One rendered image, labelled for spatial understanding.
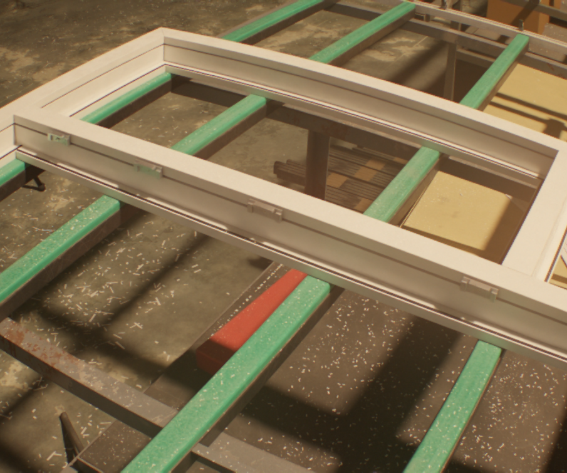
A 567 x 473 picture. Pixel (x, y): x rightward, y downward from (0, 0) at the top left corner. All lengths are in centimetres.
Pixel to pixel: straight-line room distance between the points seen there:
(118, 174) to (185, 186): 13
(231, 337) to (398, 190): 35
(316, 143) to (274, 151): 154
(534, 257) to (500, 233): 59
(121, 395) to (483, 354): 42
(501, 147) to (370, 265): 42
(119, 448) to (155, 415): 28
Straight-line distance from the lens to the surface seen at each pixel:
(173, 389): 123
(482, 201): 167
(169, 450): 79
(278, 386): 124
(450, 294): 95
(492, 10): 285
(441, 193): 166
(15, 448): 196
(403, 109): 135
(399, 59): 413
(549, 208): 110
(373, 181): 228
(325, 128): 148
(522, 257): 98
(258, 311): 132
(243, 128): 140
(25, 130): 129
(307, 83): 142
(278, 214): 100
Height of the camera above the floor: 147
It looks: 34 degrees down
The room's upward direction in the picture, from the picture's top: 3 degrees clockwise
